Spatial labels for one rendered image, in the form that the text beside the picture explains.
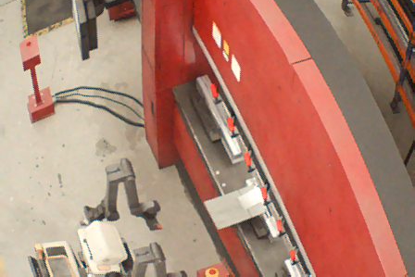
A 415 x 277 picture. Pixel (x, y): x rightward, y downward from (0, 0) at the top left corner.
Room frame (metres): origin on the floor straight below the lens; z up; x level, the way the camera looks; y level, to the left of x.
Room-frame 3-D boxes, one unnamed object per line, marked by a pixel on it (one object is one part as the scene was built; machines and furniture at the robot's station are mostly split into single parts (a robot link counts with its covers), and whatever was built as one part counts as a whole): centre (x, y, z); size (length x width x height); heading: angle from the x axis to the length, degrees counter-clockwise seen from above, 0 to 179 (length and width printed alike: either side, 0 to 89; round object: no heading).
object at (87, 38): (2.62, 0.74, 1.42); 0.45 x 0.12 x 0.36; 22
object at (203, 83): (2.26, -0.06, 0.92); 0.50 x 0.06 x 0.10; 25
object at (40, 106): (2.84, 1.29, 0.41); 0.25 x 0.20 x 0.83; 115
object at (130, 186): (1.55, 0.33, 1.40); 0.11 x 0.06 x 0.43; 19
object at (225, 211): (1.70, -0.16, 1.00); 0.26 x 0.18 x 0.01; 115
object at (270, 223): (1.71, -0.32, 0.92); 0.39 x 0.06 x 0.10; 25
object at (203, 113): (2.28, 0.01, 0.89); 0.30 x 0.05 x 0.03; 25
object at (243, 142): (1.97, -0.20, 1.26); 0.15 x 0.09 x 0.17; 25
